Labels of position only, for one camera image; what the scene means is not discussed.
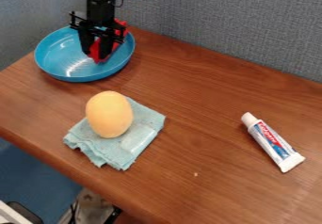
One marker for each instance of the white toothpaste tube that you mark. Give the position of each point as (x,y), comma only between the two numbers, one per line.
(285,156)

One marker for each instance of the light blue folded cloth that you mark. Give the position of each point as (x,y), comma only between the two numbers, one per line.
(103,150)

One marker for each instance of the grey object under table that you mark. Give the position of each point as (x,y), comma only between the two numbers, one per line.
(91,209)

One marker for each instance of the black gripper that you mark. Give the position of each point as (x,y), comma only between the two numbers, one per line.
(99,15)

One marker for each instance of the clear small plastic piece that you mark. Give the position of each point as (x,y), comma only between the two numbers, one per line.
(137,138)

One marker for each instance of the orange egg-shaped sponge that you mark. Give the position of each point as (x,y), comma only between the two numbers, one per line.
(110,114)

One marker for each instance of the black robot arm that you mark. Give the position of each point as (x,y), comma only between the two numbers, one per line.
(101,31)

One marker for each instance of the red plastic block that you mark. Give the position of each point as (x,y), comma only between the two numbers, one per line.
(118,31)

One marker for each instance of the blue plate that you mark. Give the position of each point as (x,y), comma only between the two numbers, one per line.
(59,57)

